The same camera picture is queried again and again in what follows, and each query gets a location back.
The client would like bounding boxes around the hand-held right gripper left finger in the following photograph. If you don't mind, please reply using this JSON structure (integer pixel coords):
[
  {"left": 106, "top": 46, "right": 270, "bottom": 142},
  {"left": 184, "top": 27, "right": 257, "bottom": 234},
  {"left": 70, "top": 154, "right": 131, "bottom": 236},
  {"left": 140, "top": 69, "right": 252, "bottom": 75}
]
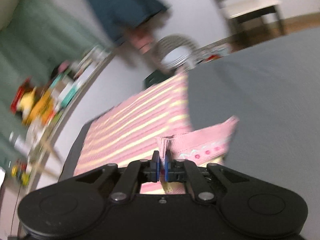
[{"left": 75, "top": 151, "right": 161, "bottom": 203}]

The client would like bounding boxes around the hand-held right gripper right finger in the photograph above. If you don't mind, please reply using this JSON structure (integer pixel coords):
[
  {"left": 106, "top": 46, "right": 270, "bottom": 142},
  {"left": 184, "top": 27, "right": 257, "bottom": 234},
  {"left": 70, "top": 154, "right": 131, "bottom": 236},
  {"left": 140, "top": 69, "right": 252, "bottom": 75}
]
[{"left": 164, "top": 150, "right": 249, "bottom": 203}]

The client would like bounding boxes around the pink yellow striped knit sweater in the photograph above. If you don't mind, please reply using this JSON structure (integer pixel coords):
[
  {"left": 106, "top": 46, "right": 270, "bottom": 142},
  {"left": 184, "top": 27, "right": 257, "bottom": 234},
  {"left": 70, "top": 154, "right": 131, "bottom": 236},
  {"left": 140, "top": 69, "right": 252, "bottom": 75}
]
[{"left": 74, "top": 72, "right": 240, "bottom": 195}]

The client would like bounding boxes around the dark box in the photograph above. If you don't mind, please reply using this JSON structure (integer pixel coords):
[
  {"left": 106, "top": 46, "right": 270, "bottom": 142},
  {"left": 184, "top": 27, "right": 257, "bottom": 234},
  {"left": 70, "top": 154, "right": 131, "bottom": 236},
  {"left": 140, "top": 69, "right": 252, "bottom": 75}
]
[{"left": 142, "top": 71, "right": 173, "bottom": 89}]

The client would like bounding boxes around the window ledge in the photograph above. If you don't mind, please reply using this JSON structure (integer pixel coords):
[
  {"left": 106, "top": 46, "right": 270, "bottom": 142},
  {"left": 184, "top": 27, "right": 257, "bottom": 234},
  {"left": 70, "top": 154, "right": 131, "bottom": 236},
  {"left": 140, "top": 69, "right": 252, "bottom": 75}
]
[{"left": 25, "top": 45, "right": 118, "bottom": 193}]

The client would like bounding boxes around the beige canvas tote bag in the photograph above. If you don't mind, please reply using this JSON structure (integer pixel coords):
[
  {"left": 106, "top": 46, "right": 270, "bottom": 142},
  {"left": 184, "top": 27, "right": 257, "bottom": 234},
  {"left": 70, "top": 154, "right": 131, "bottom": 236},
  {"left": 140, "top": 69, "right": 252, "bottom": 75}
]
[{"left": 30, "top": 125, "right": 63, "bottom": 178}]

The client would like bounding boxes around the stack of white bowls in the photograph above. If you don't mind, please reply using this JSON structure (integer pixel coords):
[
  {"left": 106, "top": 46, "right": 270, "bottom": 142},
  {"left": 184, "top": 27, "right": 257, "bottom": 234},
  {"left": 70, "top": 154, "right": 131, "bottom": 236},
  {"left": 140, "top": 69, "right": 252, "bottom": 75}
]
[{"left": 161, "top": 47, "right": 190, "bottom": 69}]

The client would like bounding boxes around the teal and white box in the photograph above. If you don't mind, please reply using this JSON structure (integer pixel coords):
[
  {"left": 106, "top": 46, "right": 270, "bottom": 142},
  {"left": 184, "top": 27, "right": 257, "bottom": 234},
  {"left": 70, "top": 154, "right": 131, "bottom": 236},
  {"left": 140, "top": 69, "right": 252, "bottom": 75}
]
[{"left": 59, "top": 80, "right": 80, "bottom": 108}]

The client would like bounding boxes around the woven basket with white bucket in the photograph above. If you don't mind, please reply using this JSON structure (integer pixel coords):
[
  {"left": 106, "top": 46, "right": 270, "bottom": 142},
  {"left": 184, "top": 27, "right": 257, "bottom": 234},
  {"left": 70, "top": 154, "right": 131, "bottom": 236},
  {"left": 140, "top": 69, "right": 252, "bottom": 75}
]
[{"left": 154, "top": 34, "right": 198, "bottom": 74}]

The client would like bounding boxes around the pink hanging garment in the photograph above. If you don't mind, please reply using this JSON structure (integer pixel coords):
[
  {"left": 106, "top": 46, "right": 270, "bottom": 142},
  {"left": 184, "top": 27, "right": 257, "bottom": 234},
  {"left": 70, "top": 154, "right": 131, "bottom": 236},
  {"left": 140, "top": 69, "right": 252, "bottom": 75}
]
[{"left": 130, "top": 27, "right": 155, "bottom": 54}]

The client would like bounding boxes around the yellow drink can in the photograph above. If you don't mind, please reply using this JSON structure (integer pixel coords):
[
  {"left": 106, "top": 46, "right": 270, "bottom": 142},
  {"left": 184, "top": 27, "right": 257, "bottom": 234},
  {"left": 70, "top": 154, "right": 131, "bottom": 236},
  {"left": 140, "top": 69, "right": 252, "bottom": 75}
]
[{"left": 11, "top": 160, "right": 30, "bottom": 188}]

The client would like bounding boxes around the clear plastic water bottle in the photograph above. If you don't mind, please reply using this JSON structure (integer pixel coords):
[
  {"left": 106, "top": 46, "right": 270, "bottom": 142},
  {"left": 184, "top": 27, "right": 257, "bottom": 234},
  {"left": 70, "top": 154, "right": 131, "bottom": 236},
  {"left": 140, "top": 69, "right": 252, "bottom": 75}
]
[{"left": 10, "top": 131, "right": 28, "bottom": 155}]

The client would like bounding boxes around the yellow plush toy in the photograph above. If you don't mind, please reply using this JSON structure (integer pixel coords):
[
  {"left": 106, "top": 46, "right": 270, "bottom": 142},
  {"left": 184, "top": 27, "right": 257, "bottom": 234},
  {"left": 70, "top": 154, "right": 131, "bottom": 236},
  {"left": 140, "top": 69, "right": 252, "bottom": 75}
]
[{"left": 20, "top": 90, "right": 38, "bottom": 120}]

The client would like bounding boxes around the red box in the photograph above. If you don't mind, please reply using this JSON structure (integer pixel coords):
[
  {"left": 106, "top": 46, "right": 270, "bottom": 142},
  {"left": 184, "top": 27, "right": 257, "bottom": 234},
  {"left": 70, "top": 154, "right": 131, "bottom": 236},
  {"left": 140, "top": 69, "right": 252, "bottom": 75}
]
[{"left": 10, "top": 79, "right": 32, "bottom": 112}]

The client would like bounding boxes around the dark teal jacket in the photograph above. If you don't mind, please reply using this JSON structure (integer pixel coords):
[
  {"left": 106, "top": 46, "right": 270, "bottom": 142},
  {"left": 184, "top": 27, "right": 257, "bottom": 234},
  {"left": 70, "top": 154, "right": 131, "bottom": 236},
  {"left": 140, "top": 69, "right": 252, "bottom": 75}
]
[{"left": 77, "top": 0, "right": 170, "bottom": 43}]

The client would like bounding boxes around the green curtain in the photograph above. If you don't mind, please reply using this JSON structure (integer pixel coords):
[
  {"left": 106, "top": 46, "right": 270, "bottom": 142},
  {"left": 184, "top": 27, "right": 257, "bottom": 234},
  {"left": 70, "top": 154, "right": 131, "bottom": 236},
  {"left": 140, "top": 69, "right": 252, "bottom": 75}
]
[{"left": 0, "top": 0, "right": 108, "bottom": 170}]

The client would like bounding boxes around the white chair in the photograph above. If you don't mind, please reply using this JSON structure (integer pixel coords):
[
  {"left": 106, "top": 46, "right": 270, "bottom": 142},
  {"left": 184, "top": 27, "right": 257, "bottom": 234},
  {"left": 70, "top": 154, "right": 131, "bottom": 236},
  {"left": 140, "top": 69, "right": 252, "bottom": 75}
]
[{"left": 202, "top": 0, "right": 285, "bottom": 38}]

